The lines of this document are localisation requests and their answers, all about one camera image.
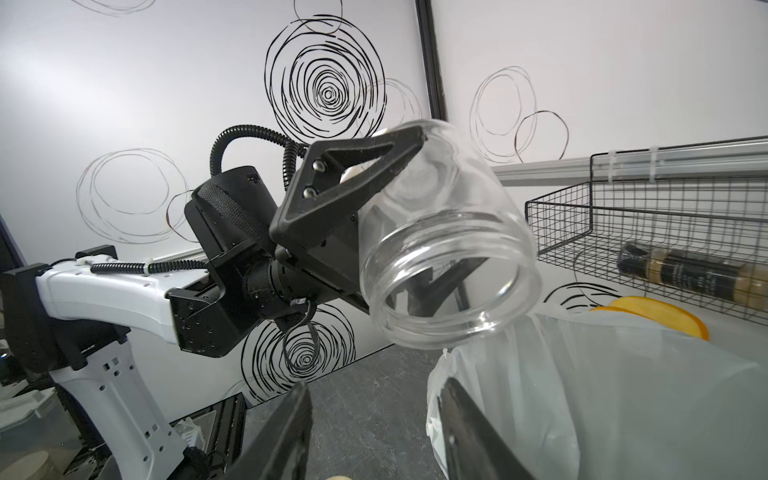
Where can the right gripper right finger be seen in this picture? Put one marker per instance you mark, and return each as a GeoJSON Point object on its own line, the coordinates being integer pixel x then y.
{"type": "Point", "coordinates": [474, 450]}

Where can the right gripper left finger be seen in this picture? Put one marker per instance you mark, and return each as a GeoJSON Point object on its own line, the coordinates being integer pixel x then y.
{"type": "Point", "coordinates": [281, 449]}

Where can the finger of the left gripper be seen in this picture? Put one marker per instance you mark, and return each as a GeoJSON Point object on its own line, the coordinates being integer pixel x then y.
{"type": "Point", "coordinates": [426, 294]}
{"type": "Point", "coordinates": [337, 179]}

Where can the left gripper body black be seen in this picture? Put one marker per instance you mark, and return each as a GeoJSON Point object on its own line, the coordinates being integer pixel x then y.
{"type": "Point", "coordinates": [317, 258]}

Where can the rice jar tan lid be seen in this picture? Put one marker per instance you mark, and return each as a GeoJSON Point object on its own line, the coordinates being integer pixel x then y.
{"type": "Point", "coordinates": [446, 205]}

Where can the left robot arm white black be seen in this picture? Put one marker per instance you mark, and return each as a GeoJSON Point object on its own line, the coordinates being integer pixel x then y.
{"type": "Point", "coordinates": [70, 319]}

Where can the white plastic bin liner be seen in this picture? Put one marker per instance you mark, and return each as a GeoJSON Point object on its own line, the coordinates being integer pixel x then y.
{"type": "Point", "coordinates": [611, 395]}

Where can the yellow toast slice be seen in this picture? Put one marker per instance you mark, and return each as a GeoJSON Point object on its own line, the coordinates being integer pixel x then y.
{"type": "Point", "coordinates": [668, 315]}

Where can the dark bottle in basket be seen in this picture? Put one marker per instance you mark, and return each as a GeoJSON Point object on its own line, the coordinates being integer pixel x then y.
{"type": "Point", "coordinates": [740, 282]}

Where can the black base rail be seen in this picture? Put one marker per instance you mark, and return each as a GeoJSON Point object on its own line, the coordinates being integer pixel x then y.
{"type": "Point", "coordinates": [218, 430]}

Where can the black wire wall basket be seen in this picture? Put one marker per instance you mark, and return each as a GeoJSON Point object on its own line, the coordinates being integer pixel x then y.
{"type": "Point", "coordinates": [580, 230]}

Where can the aluminium wall rail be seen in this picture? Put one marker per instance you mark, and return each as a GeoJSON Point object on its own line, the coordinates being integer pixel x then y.
{"type": "Point", "coordinates": [715, 159]}

